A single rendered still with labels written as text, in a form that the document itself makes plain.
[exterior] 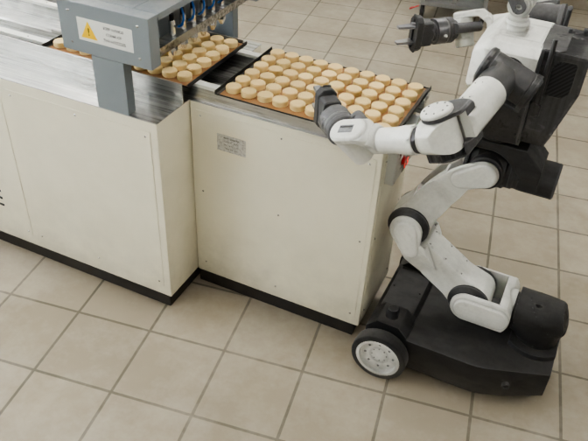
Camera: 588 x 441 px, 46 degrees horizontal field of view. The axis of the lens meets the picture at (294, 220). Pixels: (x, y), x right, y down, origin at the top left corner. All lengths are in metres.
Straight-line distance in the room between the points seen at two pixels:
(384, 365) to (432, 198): 0.63
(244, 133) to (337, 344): 0.88
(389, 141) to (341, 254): 0.81
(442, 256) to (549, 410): 0.66
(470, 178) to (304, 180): 0.53
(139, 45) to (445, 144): 0.98
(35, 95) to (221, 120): 0.65
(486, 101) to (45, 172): 1.66
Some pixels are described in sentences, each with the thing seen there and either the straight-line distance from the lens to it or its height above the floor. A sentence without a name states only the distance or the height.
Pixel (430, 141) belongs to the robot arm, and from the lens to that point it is 1.61.
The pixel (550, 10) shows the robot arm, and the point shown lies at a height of 1.24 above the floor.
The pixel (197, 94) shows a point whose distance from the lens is 2.35.
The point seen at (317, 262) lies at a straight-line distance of 2.46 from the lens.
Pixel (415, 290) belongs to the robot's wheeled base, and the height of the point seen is 0.19.
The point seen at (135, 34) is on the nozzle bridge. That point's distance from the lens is 2.12.
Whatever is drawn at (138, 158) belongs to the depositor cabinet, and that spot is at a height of 0.69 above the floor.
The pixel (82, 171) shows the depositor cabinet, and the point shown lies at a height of 0.55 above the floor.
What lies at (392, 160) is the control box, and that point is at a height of 0.79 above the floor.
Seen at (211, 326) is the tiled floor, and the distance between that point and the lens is 2.68.
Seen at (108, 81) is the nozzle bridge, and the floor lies 0.94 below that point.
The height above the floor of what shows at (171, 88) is 0.89.
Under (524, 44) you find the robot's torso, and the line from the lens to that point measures 1.95.
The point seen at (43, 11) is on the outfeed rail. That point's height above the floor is 0.86.
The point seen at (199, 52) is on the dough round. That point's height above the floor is 0.92.
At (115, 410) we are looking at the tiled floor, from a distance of 2.47.
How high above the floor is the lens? 1.94
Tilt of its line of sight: 38 degrees down
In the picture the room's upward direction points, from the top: 3 degrees clockwise
